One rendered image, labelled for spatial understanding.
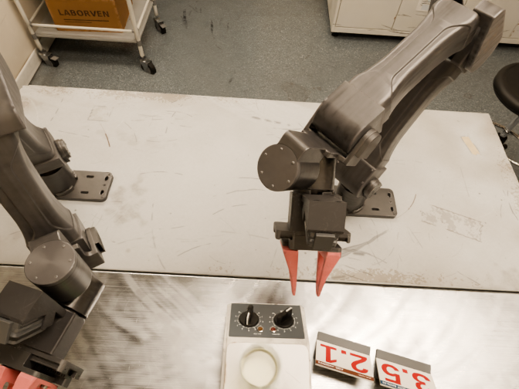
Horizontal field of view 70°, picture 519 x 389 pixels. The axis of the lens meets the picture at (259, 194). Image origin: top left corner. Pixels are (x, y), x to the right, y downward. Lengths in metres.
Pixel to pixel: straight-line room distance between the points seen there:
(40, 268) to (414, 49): 0.53
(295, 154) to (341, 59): 2.32
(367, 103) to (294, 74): 2.06
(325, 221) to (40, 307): 0.33
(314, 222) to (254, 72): 2.14
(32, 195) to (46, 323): 0.15
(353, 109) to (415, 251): 0.39
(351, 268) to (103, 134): 0.62
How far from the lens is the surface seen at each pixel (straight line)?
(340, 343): 0.68
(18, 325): 0.49
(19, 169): 0.50
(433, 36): 0.56
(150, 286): 0.71
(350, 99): 0.50
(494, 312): 0.82
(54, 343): 0.54
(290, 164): 0.43
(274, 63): 2.61
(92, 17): 2.58
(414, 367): 0.72
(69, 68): 2.74
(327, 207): 0.43
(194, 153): 0.86
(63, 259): 0.50
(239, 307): 0.65
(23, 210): 0.53
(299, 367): 0.58
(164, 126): 0.92
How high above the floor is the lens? 1.55
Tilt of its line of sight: 56 degrees down
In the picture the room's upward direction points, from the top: 5 degrees clockwise
